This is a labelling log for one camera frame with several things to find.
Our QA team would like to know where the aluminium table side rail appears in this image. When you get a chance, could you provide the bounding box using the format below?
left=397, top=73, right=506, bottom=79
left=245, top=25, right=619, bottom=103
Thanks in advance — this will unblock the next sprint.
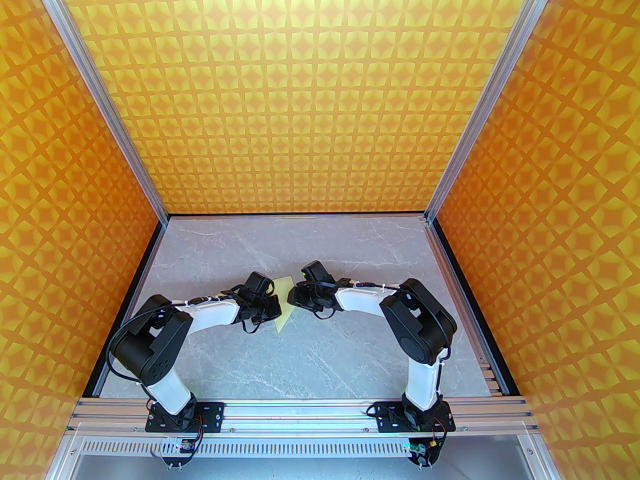
left=424, top=219, right=510, bottom=398

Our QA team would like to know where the black table border strip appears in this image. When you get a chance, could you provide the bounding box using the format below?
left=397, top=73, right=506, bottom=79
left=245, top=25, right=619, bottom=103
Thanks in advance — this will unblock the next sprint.
left=81, top=212, right=524, bottom=400

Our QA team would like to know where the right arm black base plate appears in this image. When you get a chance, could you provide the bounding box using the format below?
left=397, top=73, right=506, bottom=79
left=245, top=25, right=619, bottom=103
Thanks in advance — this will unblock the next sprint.
left=374, top=400, right=456, bottom=434

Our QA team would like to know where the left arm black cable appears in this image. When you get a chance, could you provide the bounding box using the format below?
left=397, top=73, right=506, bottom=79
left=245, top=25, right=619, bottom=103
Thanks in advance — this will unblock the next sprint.
left=108, top=305, right=173, bottom=386

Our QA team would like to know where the small circuit board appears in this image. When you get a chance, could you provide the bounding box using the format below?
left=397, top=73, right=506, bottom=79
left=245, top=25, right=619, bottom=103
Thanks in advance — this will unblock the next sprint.
left=406, top=438, right=443, bottom=469
left=159, top=437, right=199, bottom=470

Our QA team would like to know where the pale yellow paper sheet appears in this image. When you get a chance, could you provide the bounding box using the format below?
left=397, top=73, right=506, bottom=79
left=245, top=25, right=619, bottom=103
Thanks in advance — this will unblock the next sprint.
left=270, top=276, right=296, bottom=334

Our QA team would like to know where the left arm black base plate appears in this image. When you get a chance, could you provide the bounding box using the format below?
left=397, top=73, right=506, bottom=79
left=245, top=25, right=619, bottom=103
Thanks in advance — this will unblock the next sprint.
left=145, top=401, right=225, bottom=434

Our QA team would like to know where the slotted white cable duct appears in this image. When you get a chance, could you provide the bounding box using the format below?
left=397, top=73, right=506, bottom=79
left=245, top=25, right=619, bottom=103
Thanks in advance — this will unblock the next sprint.
left=80, top=437, right=537, bottom=460

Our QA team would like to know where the aluminium frame post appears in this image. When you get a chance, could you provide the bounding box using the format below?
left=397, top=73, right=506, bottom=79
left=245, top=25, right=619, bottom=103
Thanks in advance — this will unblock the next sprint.
left=27, top=0, right=170, bottom=225
left=424, top=0, right=565, bottom=223

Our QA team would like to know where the aluminium mounting rail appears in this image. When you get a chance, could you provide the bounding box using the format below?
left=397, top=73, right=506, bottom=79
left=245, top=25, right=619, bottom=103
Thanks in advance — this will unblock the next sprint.
left=67, top=397, right=538, bottom=438

